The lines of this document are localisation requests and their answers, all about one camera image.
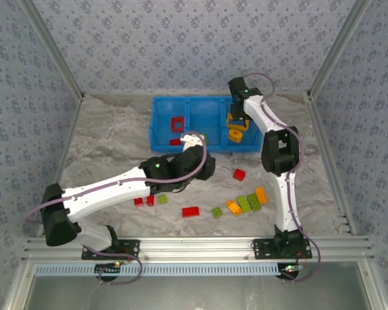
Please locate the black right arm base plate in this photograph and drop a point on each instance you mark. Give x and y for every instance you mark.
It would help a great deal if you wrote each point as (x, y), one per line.
(262, 250)

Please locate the small red lego brick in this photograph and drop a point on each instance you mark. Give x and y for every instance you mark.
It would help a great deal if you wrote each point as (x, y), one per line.
(138, 202)

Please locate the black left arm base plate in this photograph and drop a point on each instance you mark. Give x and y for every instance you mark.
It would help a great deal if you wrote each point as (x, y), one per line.
(87, 253)

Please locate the small green lego brick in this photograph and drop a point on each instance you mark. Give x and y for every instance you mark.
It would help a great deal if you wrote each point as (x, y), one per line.
(162, 199)
(217, 212)

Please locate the short aluminium frame leg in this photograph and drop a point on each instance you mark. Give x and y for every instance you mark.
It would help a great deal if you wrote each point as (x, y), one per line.
(373, 287)
(17, 287)

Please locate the small LED circuit board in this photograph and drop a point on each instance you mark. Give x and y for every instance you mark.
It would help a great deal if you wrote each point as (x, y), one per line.
(292, 267)
(106, 268)

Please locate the aluminium mounting rail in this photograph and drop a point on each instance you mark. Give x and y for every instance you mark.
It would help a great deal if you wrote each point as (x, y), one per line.
(194, 248)

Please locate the long red lego brick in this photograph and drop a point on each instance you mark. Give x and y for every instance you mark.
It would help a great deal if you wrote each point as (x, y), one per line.
(190, 211)
(150, 201)

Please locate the blue three-compartment plastic bin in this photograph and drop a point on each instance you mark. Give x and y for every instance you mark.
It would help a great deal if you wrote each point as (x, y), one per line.
(207, 113)

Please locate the red lego window frame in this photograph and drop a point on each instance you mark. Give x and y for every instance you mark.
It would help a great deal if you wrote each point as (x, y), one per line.
(173, 124)

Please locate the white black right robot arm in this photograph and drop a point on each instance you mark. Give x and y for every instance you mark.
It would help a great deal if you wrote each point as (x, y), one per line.
(284, 200)

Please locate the orange round lego piece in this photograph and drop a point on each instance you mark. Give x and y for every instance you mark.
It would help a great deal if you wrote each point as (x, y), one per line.
(231, 137)

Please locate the orange lego brick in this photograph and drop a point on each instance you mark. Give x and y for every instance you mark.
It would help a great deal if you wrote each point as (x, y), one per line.
(261, 195)
(234, 207)

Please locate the orange lego window frame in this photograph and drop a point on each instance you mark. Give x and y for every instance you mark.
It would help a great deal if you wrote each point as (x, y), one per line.
(237, 126)

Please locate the aluminium frame post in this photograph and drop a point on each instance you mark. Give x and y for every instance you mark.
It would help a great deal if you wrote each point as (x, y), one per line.
(336, 48)
(54, 48)

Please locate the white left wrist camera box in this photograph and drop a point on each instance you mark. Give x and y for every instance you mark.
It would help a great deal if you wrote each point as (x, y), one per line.
(190, 139)

